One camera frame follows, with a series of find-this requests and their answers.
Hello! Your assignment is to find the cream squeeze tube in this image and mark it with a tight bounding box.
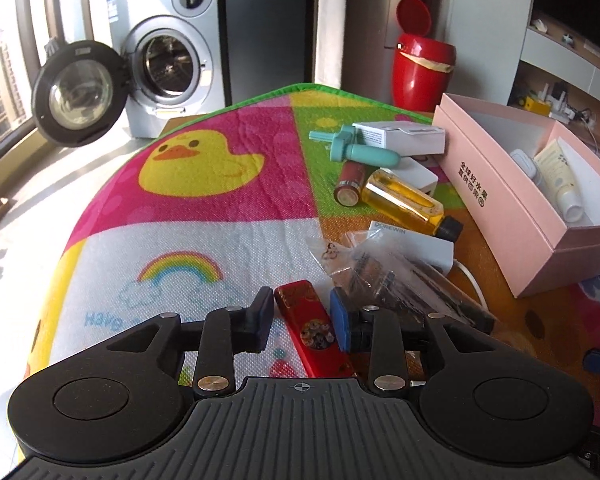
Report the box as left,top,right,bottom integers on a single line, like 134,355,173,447
532,139,586,223

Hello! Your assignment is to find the pink cardboard box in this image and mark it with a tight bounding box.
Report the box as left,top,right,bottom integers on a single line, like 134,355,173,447
432,92,600,299

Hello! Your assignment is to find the white television cabinet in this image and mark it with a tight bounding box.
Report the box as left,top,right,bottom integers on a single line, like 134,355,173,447
510,17,600,128

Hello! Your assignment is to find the white square case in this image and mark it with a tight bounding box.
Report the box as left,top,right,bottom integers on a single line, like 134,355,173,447
400,156,440,196

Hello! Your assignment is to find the clear bag with black parts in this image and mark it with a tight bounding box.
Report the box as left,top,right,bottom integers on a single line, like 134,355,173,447
330,230,498,336

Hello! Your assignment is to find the yellow oil bottle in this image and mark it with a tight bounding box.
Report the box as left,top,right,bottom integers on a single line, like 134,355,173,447
361,169,463,240

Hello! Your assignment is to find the white labelled carton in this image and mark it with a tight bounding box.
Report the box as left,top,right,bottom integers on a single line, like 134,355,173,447
352,121,447,157

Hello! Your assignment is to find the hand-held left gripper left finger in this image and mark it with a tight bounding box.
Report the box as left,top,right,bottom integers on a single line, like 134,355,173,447
97,287,276,399

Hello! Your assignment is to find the silver washing machine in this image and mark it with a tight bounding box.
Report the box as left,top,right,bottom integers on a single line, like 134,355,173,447
105,0,231,140

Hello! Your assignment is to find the teal dropper tool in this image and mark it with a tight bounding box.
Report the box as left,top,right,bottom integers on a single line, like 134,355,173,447
309,127,403,170

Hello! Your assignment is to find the dark red lipstick tube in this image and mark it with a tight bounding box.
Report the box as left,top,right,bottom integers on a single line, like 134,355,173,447
334,160,371,207

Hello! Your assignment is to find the small clear plastic bag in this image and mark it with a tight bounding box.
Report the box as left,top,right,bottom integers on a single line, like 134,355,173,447
305,231,363,281

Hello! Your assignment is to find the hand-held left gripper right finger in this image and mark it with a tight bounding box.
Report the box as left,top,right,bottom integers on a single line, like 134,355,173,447
330,287,506,397

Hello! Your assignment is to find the red trash bin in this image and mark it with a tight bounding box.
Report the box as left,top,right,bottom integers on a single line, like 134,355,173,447
391,0,456,113

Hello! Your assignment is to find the white power adapter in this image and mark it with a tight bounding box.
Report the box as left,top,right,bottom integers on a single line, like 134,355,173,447
369,220,455,277

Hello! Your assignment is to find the white power strip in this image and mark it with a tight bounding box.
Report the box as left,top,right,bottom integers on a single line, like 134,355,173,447
555,104,600,126

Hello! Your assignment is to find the small white bottle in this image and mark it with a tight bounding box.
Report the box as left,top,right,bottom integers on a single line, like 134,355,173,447
510,149,541,181

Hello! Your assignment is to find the colourful cartoon play mat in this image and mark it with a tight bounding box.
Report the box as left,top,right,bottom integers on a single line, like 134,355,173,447
17,82,600,466

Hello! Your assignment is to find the red rectangular case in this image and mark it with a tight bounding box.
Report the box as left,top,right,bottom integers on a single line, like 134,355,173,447
274,280,358,379

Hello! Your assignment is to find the grey tall panel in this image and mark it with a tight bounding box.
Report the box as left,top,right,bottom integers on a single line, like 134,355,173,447
224,0,317,107

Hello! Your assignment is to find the round washing machine door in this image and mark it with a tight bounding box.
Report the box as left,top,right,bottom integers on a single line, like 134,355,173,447
32,39,131,148

